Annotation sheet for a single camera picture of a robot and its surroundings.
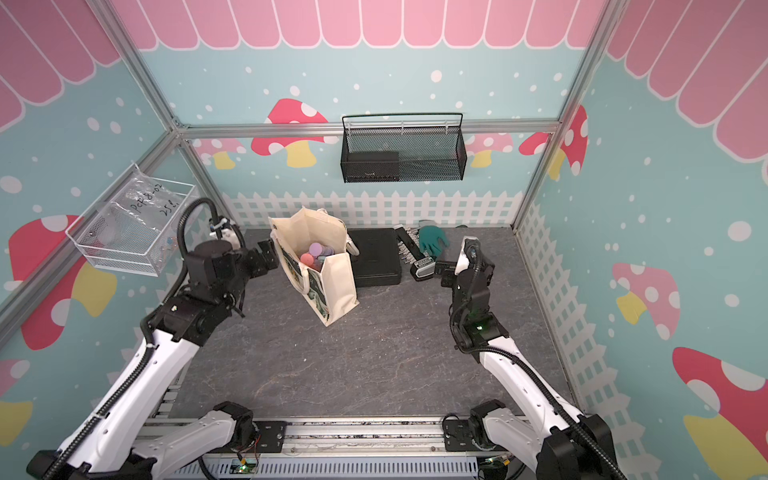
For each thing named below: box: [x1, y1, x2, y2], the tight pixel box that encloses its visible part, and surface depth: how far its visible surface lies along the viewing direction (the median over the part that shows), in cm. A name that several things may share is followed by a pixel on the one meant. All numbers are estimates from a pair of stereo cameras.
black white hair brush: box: [393, 223, 436, 281], surface depth 113 cm
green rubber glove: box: [419, 226, 450, 257], surface depth 119 cm
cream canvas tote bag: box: [268, 206, 360, 327], surface depth 94 cm
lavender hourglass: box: [309, 242, 335, 262], surface depth 95 cm
